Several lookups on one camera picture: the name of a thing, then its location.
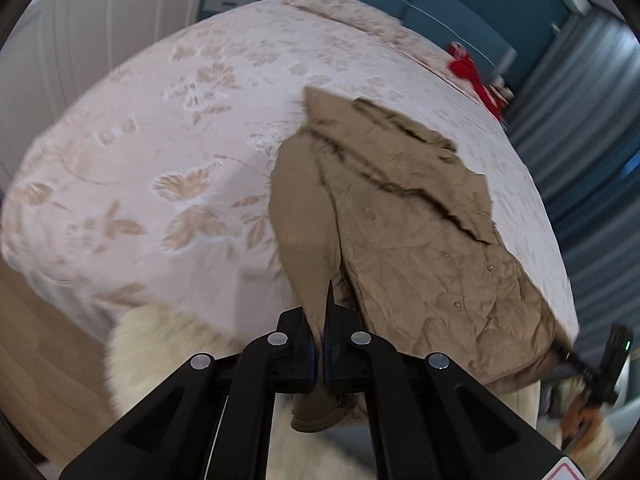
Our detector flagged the red garment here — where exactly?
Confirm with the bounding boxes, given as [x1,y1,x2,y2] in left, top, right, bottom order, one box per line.
[446,41,507,122]

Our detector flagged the blue padded headboard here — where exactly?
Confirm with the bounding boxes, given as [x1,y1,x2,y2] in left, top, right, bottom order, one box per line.
[264,0,519,77]

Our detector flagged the fluffy cream rug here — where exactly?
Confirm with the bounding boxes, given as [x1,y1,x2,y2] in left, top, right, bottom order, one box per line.
[104,302,622,480]

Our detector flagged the small doll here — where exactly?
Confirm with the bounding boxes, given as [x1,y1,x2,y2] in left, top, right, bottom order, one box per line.
[491,79,517,112]

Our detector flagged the white wardrobe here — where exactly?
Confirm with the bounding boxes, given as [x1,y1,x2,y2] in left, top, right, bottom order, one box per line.
[0,0,242,171]

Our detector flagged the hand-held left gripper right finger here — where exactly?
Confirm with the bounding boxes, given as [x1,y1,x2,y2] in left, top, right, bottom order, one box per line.
[322,280,567,480]

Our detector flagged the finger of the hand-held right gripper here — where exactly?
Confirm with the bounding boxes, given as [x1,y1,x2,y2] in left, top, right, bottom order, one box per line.
[564,349,608,387]

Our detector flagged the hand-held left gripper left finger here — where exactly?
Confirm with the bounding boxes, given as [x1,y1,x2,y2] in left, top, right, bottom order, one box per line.
[59,305,317,480]

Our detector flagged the floral pillow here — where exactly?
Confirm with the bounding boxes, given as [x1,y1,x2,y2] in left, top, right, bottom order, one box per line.
[291,0,361,23]
[345,5,423,53]

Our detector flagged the floral pink bedspread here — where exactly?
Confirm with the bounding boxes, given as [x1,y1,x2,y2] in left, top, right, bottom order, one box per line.
[0,0,581,348]

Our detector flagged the blue-grey curtain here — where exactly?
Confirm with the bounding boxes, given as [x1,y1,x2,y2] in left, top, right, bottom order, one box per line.
[504,7,640,411]

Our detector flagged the grey-blue nightstand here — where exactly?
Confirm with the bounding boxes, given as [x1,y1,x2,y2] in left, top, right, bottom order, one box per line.
[201,0,281,22]

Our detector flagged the tan button-up shirt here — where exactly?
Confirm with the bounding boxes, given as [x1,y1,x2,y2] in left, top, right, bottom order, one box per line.
[269,86,572,434]

